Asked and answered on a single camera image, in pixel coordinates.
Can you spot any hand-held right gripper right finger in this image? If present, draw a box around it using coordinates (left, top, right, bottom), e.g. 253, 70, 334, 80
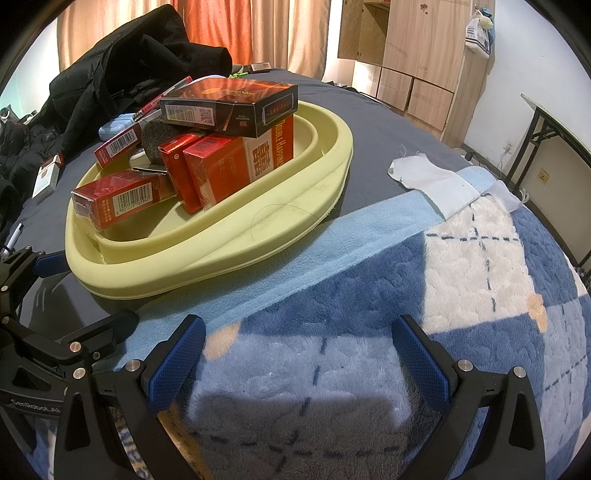
392, 315, 546, 480

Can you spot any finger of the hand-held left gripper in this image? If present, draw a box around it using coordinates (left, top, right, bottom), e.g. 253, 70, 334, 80
0, 248, 69, 319
21, 309, 140, 372

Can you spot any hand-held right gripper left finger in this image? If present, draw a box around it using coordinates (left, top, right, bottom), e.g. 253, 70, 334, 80
54, 315, 207, 480

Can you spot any dark speckled sponge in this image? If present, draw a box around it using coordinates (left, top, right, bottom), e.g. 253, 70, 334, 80
140, 119, 185, 166

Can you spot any pale yellow plastic basin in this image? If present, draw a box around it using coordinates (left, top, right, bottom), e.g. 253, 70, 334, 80
65, 102, 355, 301

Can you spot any red and white cigarette pack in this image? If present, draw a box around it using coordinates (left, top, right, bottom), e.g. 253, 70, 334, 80
182, 135, 245, 208

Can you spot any large red and white carton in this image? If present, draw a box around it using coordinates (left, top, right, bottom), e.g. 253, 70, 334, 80
231, 115, 296, 195

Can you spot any dark cigarette carton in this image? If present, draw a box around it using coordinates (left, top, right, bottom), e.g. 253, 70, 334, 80
159, 76, 299, 138

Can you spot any black and silver pen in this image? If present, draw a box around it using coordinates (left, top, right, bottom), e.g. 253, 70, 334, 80
0, 223, 24, 259

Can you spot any blue plaid fleece blanket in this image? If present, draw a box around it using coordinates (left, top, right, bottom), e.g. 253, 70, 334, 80
0, 164, 591, 480

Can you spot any light blue small case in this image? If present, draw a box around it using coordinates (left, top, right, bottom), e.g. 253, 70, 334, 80
98, 114, 137, 140

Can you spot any white cloth tag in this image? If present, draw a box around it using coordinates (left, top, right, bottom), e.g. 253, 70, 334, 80
387, 154, 481, 220

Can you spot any black jacket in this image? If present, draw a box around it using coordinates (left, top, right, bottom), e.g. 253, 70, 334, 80
0, 4, 233, 213

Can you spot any grey bed sheet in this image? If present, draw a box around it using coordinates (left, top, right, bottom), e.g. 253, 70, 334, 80
0, 67, 472, 384

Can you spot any beige curtain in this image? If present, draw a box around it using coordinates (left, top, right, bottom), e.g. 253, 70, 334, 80
58, 0, 188, 61
252, 0, 331, 79

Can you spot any black-framed folding table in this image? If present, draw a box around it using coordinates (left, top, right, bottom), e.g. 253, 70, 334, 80
501, 93, 591, 271

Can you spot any orange curtain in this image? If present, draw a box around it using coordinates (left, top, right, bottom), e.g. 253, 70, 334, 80
185, 0, 254, 65

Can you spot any wooden wardrobe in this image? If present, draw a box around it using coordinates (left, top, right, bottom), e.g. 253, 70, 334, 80
337, 0, 492, 146

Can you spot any white hanging bag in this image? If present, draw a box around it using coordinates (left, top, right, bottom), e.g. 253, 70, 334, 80
463, 4, 496, 58

